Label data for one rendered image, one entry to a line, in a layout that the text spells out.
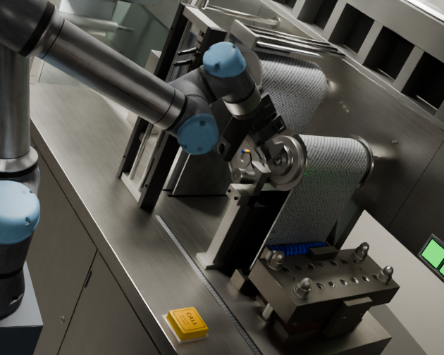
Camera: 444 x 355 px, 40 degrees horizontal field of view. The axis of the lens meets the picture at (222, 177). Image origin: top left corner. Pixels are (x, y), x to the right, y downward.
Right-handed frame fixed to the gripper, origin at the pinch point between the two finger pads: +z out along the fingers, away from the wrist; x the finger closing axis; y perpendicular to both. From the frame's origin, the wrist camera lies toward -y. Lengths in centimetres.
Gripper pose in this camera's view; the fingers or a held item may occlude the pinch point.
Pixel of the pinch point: (264, 160)
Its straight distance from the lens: 145.5
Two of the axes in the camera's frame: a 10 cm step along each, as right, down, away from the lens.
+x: -5.2, -5.8, 6.3
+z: 3.4, 5.3, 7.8
